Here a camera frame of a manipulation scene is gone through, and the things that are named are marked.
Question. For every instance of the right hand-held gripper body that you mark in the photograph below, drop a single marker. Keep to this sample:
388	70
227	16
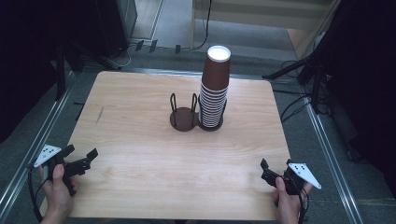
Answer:
302	172

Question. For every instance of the black plug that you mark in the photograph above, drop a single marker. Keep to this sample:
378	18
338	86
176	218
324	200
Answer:
139	45
153	45
177	49

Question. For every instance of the beige wooden shelf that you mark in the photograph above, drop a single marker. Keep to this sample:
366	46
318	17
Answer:
264	12

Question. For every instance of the single brown paper cup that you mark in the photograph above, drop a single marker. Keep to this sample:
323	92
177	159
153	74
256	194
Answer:
216	71

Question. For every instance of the person's right hand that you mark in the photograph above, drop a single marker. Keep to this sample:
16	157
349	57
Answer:
288	207

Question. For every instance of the metal floor rail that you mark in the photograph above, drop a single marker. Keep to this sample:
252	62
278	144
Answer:
333	161
186	73
37	146

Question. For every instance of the black metal stand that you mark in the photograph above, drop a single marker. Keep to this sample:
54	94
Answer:
62	68
306	67

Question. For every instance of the black cabinet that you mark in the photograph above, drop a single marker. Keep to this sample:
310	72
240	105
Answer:
116	25

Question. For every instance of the dark curtain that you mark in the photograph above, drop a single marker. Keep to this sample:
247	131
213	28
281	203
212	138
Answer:
367	77
28	62

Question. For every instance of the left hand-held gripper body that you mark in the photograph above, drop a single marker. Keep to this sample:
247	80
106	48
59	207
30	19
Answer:
46	154

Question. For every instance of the person's left hand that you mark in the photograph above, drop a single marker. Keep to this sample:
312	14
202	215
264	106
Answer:
57	193

